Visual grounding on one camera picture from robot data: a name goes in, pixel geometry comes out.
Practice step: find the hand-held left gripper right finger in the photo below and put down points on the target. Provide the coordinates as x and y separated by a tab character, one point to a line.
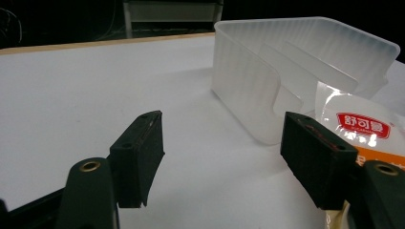
321	159

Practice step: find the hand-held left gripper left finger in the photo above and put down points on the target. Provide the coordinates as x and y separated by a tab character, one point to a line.
135	165

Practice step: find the white snack packet red label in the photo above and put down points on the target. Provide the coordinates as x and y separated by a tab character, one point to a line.
363	124

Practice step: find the translucent white plastic storage bin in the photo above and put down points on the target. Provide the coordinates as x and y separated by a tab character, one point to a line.
248	82

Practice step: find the grey metal stand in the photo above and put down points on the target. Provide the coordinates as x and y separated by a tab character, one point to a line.
173	14

